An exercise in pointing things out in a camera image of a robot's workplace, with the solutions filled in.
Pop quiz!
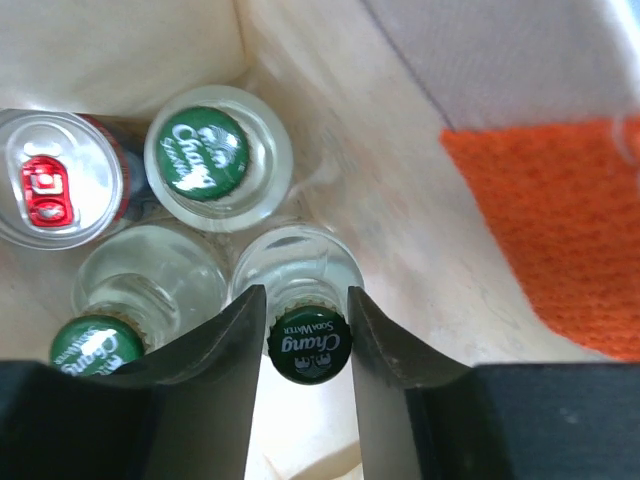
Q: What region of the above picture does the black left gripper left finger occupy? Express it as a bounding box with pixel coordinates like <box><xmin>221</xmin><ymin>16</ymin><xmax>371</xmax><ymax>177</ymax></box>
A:
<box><xmin>1</xmin><ymin>286</ymin><xmax>266</xmax><ymax>479</ymax></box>

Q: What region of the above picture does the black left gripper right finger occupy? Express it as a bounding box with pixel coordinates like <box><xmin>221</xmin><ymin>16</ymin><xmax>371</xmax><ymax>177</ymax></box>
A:
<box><xmin>348</xmin><ymin>287</ymin><xmax>639</xmax><ymax>479</ymax></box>

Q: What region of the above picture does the clear Chang soda bottle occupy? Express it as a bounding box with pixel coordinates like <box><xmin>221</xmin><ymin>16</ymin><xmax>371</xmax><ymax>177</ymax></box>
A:
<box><xmin>144</xmin><ymin>85</ymin><xmax>294</xmax><ymax>233</ymax></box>
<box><xmin>230</xmin><ymin>224</ymin><xmax>364</xmax><ymax>385</ymax></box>
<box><xmin>49</xmin><ymin>221</ymin><xmax>230</xmax><ymax>376</ymax></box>

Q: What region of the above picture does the beige canvas tote bag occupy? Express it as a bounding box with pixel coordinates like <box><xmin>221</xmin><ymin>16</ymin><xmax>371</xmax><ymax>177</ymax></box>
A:
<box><xmin>1</xmin><ymin>1</ymin><xmax>639</xmax><ymax>479</ymax></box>

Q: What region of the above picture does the red soda can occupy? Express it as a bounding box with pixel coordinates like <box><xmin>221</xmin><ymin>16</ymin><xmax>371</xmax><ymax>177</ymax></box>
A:
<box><xmin>1</xmin><ymin>109</ymin><xmax>158</xmax><ymax>250</ymax></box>

